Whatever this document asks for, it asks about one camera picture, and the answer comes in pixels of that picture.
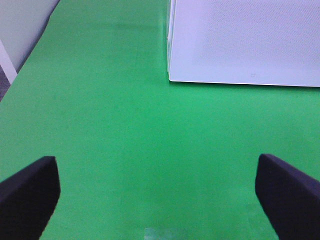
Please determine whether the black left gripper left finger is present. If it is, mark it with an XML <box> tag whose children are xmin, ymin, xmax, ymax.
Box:
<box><xmin>0</xmin><ymin>156</ymin><xmax>61</xmax><ymax>240</ymax></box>

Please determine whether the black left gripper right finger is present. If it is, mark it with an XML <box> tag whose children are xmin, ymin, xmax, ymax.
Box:
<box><xmin>254</xmin><ymin>154</ymin><xmax>320</xmax><ymax>240</ymax></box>

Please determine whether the white microwave door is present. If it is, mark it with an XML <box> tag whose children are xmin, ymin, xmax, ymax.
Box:
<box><xmin>167</xmin><ymin>0</ymin><xmax>320</xmax><ymax>87</ymax></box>

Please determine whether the green table mat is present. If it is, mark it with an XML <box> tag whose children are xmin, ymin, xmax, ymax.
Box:
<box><xmin>0</xmin><ymin>0</ymin><xmax>320</xmax><ymax>240</ymax></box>

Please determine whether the clear tape strip on table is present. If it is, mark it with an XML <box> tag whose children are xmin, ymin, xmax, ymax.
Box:
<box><xmin>143</xmin><ymin>227</ymin><xmax>189</xmax><ymax>240</ymax></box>

